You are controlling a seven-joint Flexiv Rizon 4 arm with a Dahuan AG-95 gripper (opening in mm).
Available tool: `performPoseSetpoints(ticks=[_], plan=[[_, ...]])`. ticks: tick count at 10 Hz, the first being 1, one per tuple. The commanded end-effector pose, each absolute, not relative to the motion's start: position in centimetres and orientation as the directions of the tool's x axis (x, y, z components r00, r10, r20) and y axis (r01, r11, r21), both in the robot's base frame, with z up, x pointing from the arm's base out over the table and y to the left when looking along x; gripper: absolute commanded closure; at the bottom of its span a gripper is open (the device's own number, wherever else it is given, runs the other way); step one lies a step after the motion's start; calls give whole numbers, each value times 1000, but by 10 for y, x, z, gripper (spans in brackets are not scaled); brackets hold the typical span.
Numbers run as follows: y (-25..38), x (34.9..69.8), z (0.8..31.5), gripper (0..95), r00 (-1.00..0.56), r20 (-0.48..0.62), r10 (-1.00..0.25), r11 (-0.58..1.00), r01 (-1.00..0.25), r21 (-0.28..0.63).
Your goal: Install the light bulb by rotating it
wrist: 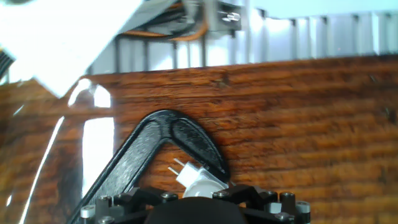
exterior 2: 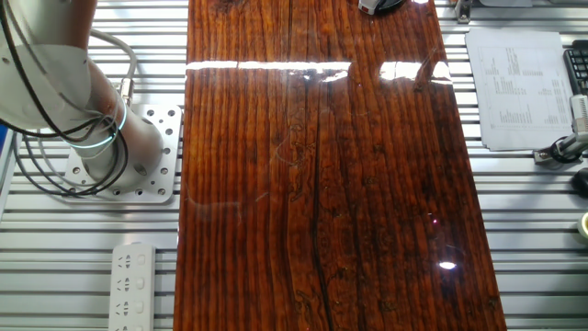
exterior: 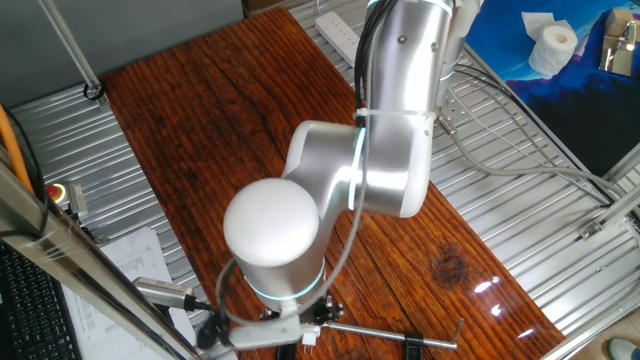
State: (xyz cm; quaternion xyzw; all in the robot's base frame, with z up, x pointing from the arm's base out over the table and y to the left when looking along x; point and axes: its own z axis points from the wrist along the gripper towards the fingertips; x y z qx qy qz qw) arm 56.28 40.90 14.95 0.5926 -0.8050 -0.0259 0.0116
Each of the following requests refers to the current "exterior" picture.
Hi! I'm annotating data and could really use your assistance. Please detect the white lamp socket adapter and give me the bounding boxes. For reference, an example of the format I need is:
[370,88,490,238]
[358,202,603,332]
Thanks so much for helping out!
[299,323,322,355]

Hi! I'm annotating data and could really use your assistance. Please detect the printed paper sheets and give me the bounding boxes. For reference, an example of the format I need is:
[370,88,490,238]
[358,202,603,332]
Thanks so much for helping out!
[62,227,199,360]

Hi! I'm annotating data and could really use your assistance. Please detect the brown wooden board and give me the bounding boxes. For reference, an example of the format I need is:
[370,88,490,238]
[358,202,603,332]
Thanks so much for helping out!
[102,5,566,360]

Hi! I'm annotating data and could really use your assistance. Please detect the black keyboard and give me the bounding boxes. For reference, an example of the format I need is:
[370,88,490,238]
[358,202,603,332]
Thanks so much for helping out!
[0,242,84,360]

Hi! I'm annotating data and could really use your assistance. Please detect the red emergency stop button box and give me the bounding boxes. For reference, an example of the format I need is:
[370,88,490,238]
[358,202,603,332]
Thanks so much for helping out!
[45,180,90,221]

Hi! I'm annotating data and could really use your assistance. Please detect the white power strip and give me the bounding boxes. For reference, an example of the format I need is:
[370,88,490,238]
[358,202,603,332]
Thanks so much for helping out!
[314,10,362,67]

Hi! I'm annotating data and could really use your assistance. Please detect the grey shoe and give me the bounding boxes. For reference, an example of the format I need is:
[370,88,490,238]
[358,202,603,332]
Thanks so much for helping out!
[607,337,640,360]

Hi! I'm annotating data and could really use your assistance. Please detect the orange pole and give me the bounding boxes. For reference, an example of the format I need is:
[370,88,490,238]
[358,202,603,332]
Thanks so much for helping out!
[0,104,34,194]

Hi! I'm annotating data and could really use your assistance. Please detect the blue mountain picture backdrop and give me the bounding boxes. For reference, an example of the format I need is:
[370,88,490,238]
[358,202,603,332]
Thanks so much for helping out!
[464,0,640,177]

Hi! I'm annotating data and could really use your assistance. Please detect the white toilet paper roll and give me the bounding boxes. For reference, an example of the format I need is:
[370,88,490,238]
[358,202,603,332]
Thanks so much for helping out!
[521,10,580,77]

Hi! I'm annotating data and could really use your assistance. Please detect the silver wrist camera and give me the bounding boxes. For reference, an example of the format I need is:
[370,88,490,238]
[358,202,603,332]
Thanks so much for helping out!
[227,313,322,352]

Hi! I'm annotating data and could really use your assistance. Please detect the metal bar clamp black handle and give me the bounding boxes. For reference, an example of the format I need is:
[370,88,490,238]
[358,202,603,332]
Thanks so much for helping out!
[276,315,465,360]

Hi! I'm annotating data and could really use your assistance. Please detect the black exterior camera cable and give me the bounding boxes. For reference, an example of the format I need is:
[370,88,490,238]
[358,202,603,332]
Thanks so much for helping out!
[183,297,217,316]

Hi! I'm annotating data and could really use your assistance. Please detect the ribbed silver exterior camera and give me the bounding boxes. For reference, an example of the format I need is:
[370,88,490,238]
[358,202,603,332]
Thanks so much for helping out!
[131,276,197,312]

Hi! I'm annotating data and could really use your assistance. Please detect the wide shiny metal frame bar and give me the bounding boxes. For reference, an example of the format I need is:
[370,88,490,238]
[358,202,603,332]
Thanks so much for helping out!
[0,159,204,360]

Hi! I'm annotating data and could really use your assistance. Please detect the thick grey robot cable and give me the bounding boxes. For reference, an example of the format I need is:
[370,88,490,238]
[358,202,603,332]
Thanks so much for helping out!
[435,115,640,206]

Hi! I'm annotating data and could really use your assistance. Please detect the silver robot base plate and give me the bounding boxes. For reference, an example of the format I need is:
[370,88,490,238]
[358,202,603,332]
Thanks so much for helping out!
[434,85,474,137]

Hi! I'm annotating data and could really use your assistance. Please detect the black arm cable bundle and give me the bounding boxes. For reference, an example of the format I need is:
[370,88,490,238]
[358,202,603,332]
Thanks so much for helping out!
[352,0,399,115]

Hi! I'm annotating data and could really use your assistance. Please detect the black table cable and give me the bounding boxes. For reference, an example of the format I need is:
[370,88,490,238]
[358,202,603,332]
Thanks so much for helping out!
[452,62,619,201]

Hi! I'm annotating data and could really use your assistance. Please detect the aluminium frame profile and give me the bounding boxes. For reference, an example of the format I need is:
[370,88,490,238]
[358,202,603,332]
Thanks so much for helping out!
[578,185,640,241]
[602,143,640,184]

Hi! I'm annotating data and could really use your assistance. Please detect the thin aluminium frame strut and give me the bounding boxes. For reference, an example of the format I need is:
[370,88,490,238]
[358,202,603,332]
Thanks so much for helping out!
[37,0,109,109]

